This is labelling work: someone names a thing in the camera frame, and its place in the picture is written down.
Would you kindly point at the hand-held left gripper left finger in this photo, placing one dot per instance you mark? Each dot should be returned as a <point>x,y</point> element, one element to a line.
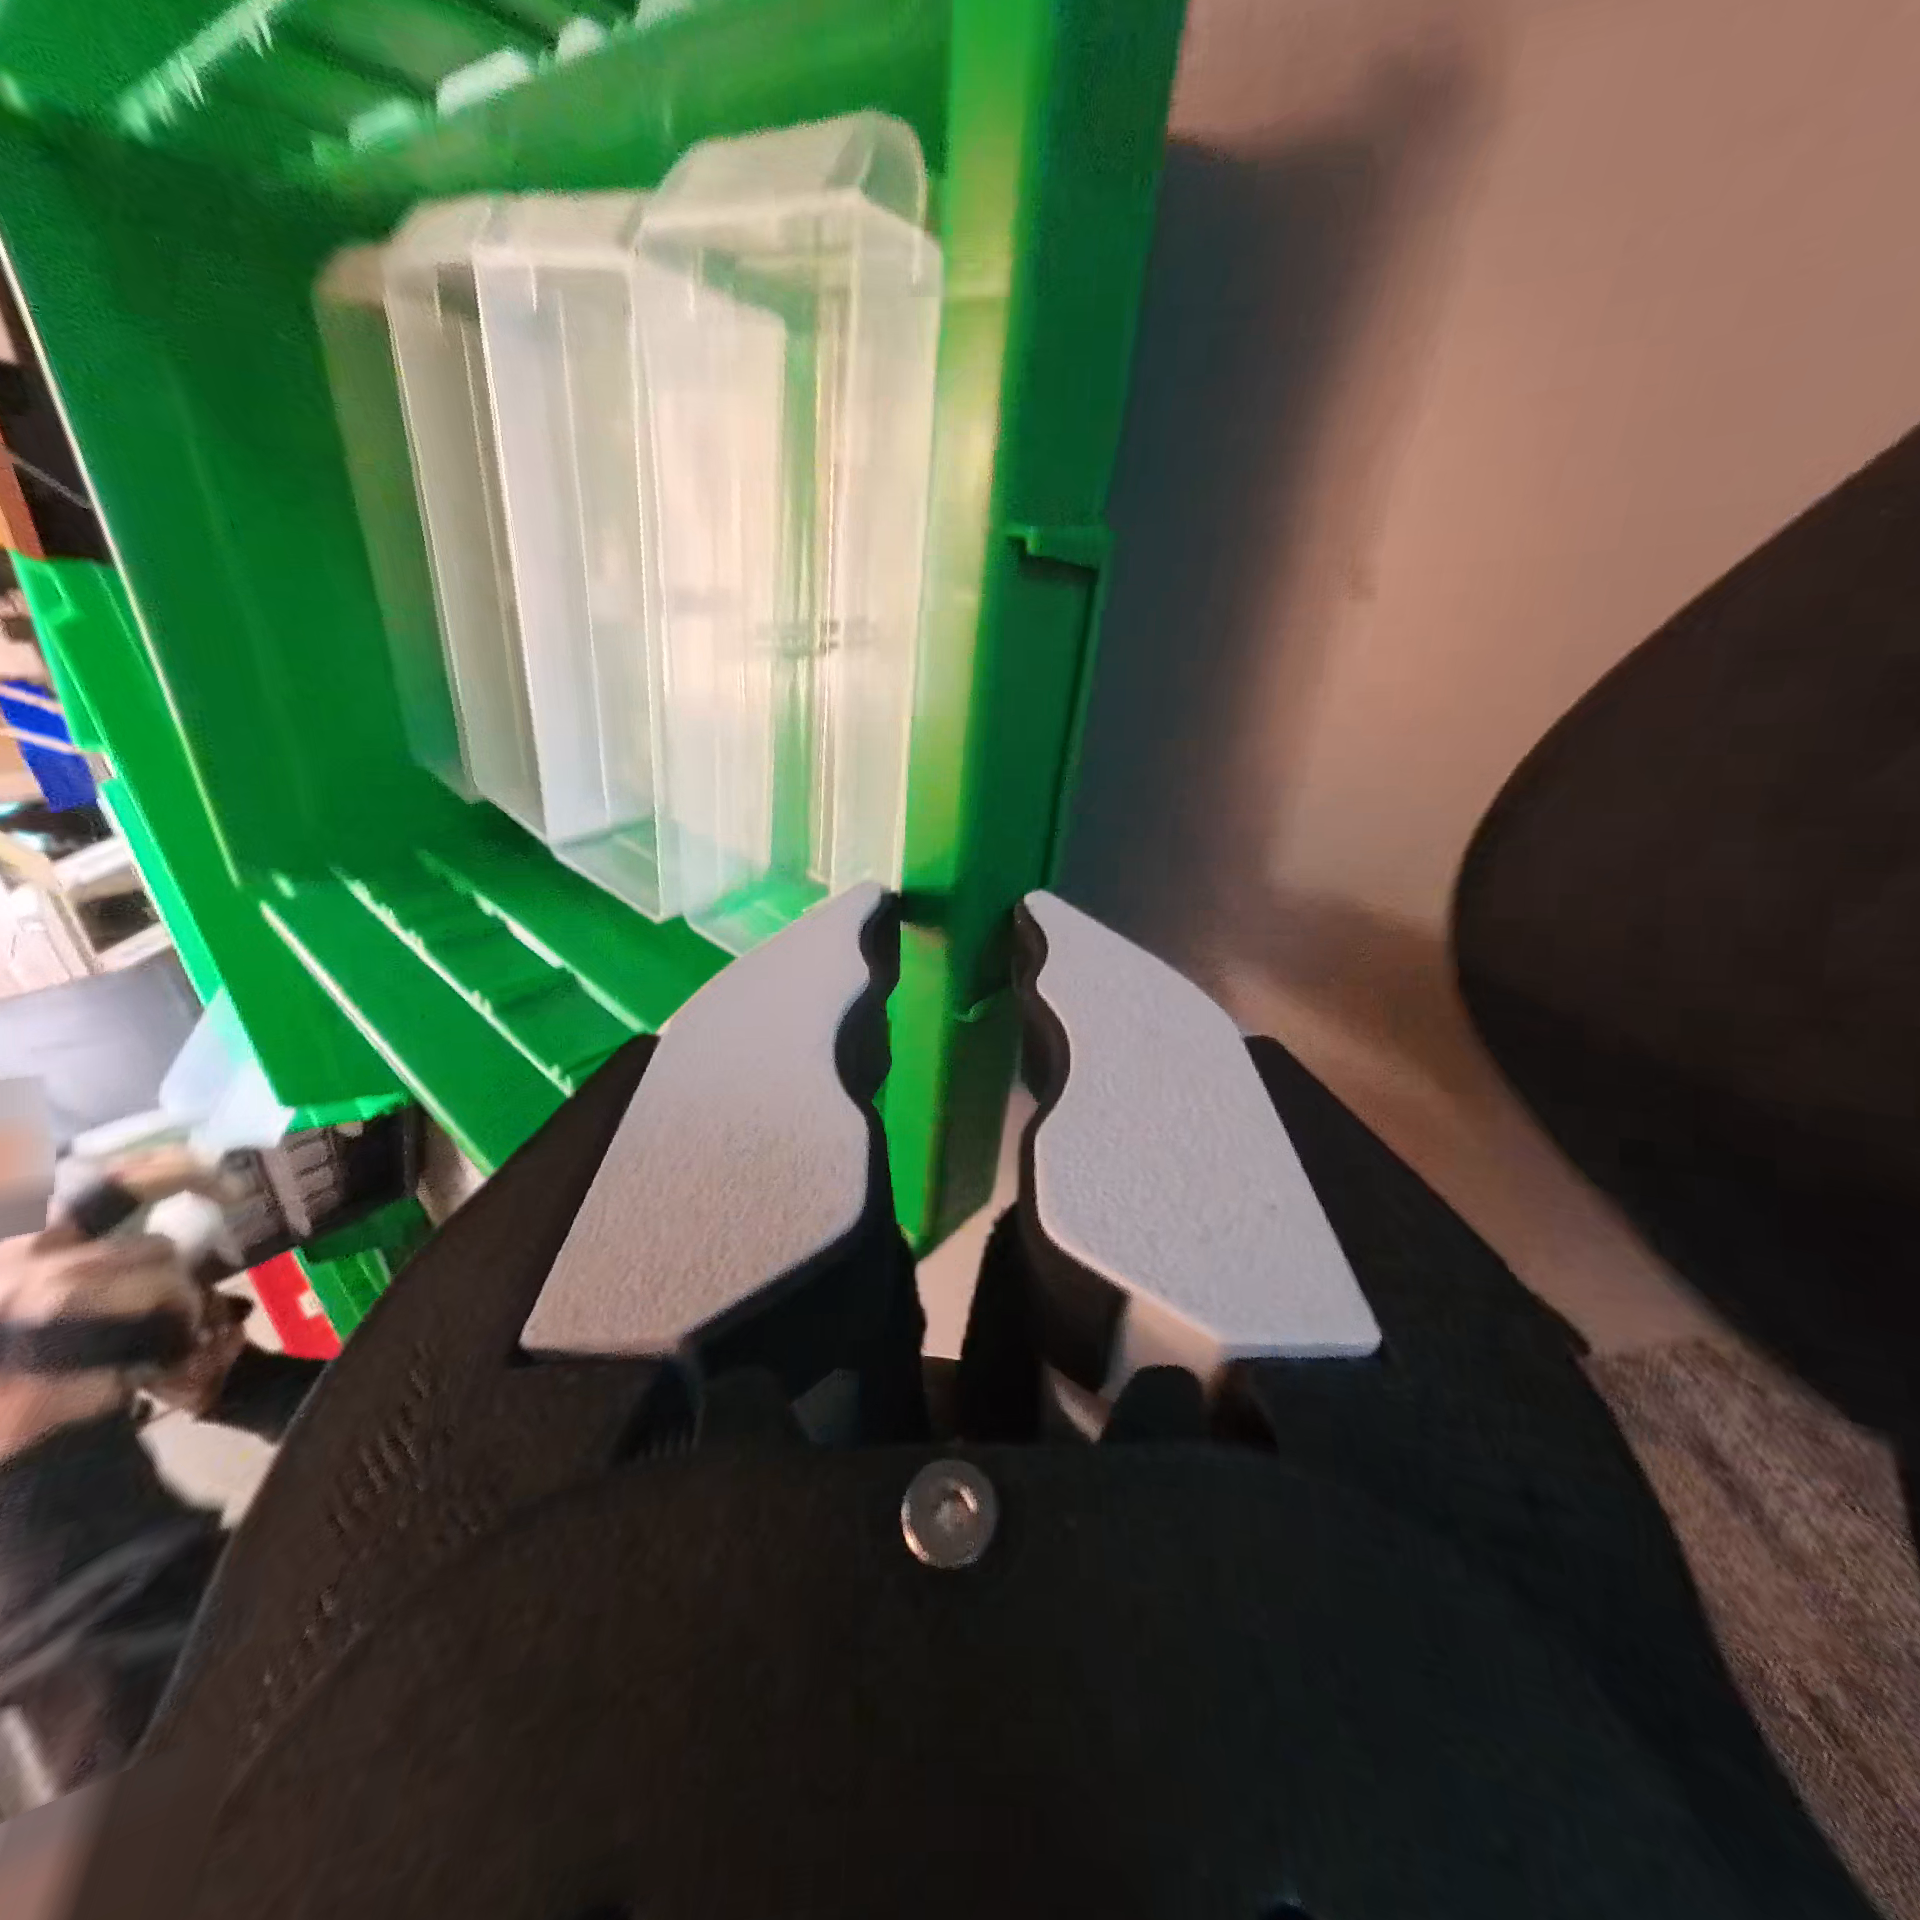
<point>720,1155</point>

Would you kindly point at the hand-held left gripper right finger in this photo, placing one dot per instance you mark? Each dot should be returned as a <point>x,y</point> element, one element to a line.
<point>1185,1155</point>

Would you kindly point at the clear plastic drawer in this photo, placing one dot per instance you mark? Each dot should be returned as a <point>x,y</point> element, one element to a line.
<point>360,495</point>
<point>580,540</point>
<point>451,510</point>
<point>780,540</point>

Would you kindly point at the green plastic drawer cabinet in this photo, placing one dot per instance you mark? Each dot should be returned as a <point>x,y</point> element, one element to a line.
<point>107,705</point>
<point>224,451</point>

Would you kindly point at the black ribbed device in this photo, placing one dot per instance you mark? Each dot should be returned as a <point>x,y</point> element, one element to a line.
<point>323,1185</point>

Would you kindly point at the red plastic box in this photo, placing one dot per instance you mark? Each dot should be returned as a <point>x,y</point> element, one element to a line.
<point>293,1308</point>

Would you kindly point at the black upholstered chair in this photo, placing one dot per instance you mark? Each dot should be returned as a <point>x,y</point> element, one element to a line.
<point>1725,931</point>

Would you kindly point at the blue plastic bin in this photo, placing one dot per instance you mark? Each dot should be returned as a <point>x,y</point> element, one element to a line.
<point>33,735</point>

